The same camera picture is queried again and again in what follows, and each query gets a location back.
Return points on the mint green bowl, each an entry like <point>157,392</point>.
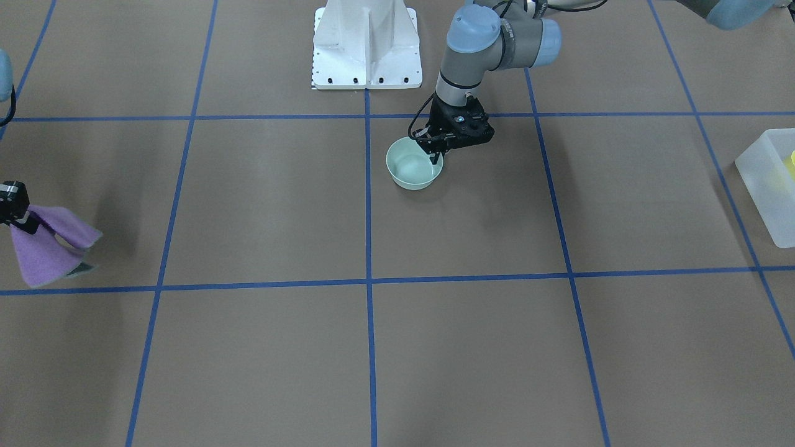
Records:
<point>409,165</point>

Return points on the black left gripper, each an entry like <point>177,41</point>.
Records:
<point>441,116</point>

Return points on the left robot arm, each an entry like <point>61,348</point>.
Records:
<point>486,36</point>

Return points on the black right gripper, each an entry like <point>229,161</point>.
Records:
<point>12,200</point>

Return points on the yellow plastic cup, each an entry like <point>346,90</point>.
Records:
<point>789,164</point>

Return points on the purple cloth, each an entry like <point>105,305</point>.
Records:
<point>58,247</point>

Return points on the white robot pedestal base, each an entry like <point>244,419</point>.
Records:
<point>366,45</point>

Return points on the clear plastic storage box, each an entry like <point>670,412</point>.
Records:
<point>768,183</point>

